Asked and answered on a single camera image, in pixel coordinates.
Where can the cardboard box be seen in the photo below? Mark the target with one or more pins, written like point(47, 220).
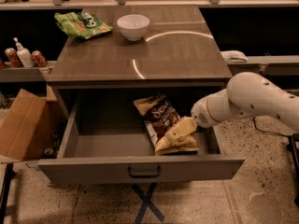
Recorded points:
point(29, 126)

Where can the white folded cloth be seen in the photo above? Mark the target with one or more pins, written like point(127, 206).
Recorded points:
point(234, 56)

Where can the grey cabinet counter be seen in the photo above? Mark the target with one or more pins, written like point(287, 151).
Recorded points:
point(178, 49)

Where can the black drawer handle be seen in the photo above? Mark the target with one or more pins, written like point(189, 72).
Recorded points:
point(144, 173)

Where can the white pump bottle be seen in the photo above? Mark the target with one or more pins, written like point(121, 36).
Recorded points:
point(24, 54)

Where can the green chip bag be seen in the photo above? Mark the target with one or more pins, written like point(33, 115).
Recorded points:
point(82, 25)

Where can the red soda can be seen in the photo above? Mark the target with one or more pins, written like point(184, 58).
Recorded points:
point(39, 58)
point(11, 53)

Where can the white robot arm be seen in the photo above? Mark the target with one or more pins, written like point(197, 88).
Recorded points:
point(246, 95)

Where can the black stand leg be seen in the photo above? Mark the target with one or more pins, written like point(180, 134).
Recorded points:
point(9, 173)

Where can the grey low shelf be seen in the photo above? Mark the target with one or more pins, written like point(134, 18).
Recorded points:
point(21, 74)

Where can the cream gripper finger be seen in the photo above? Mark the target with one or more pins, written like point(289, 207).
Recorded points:
point(175, 133)

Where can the can inside box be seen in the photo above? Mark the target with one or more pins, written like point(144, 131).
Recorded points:
point(49, 153)

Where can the white bowl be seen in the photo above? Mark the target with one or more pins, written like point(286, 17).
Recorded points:
point(133, 26)

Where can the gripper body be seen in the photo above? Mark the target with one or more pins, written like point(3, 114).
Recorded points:
point(202, 113)

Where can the brown chip bag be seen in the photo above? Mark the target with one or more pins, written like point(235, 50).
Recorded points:
point(159, 116)

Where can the open grey drawer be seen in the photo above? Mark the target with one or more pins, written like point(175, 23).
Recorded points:
point(105, 134)

